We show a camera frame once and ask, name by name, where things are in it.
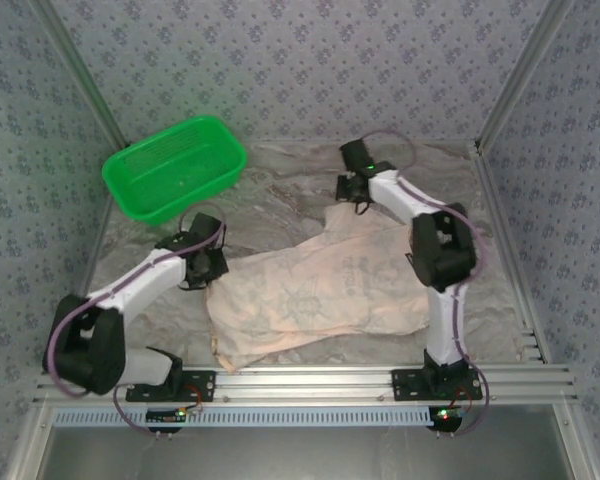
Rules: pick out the green plastic basket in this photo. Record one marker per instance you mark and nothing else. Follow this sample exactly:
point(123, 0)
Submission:
point(170, 170)

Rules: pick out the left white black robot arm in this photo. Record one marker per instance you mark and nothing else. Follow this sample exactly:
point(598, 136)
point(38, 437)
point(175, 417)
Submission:
point(150, 285)

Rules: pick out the peach printed t-shirt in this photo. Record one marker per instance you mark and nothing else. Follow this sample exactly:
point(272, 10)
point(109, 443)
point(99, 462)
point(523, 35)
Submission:
point(305, 295)

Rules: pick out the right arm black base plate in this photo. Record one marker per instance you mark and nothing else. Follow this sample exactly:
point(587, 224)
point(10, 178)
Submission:
point(405, 387)

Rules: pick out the grey metal panel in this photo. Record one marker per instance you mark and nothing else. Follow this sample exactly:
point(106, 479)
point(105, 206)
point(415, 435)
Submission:
point(305, 455)

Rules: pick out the aluminium frame post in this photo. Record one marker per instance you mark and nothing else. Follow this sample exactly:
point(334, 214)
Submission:
point(525, 70)
point(81, 70)

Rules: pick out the thin aluminium side rail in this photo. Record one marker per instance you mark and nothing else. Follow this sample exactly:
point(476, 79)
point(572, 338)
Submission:
point(101, 240)

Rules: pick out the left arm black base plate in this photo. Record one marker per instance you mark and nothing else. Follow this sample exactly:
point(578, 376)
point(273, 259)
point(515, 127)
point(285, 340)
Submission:
point(202, 387)

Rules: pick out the aluminium mounting rail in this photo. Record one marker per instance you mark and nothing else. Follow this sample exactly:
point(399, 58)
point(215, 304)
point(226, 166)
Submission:
point(305, 382)

